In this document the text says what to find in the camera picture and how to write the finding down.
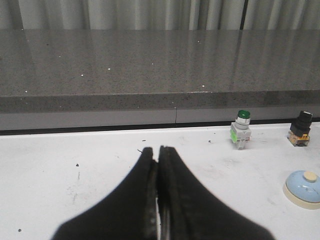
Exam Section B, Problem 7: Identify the grey pleated curtain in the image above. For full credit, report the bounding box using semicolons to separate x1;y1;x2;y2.
0;0;320;30

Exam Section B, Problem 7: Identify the grey stone counter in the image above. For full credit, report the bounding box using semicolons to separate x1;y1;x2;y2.
0;29;320;131

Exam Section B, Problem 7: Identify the black selector switch module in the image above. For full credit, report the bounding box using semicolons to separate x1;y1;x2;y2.
287;111;313;147

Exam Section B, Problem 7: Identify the green pushbutton switch module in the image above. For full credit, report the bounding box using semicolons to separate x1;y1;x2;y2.
230;109;252;150

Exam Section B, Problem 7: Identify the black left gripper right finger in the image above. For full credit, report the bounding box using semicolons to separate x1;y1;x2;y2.
157;146;274;240

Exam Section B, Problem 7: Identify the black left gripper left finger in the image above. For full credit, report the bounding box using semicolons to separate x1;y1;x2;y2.
52;147;158;240

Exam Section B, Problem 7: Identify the blue and cream desk bell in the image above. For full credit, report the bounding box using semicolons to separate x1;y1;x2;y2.
282;170;320;210

